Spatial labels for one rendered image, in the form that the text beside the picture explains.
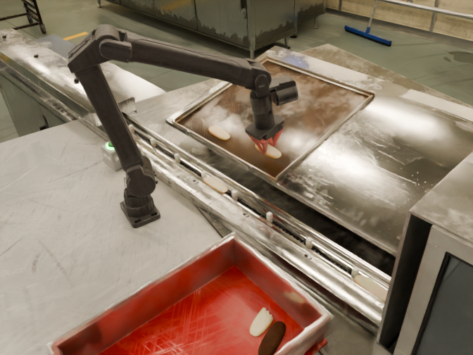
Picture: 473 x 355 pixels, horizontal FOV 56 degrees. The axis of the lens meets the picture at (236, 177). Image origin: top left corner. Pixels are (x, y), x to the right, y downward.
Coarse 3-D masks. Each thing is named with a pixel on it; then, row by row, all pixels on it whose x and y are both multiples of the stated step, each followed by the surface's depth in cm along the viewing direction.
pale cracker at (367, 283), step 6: (360, 276) 104; (360, 282) 103; (366, 282) 102; (372, 282) 102; (366, 288) 101; (372, 288) 101; (378, 288) 101; (384, 288) 101; (378, 294) 100; (384, 294) 100; (384, 300) 99
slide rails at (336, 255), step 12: (132, 132) 163; (144, 132) 162; (168, 156) 149; (180, 156) 149; (204, 168) 143; (240, 192) 132; (240, 204) 128; (252, 204) 128; (276, 216) 123; (276, 228) 119; (288, 228) 119; (300, 228) 119; (312, 252) 112; (324, 252) 112; (336, 252) 112; (348, 264) 108; (348, 276) 105; (372, 276) 105
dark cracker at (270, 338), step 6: (276, 324) 98; (282, 324) 98; (270, 330) 97; (276, 330) 97; (282, 330) 97; (264, 336) 96; (270, 336) 96; (276, 336) 96; (282, 336) 96; (264, 342) 95; (270, 342) 94; (276, 342) 94; (258, 348) 94; (264, 348) 94; (270, 348) 93; (276, 348) 94; (258, 354) 93; (264, 354) 93; (270, 354) 93
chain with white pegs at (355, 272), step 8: (152, 144) 156; (176, 160) 147; (200, 176) 142; (232, 192) 130; (240, 200) 131; (264, 216) 125; (288, 232) 119; (312, 240) 113; (312, 248) 115; (336, 264) 110; (352, 272) 105
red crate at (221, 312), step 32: (224, 288) 108; (256, 288) 107; (160, 320) 101; (192, 320) 101; (224, 320) 100; (288, 320) 100; (128, 352) 95; (160, 352) 95; (192, 352) 95; (224, 352) 94; (256, 352) 94
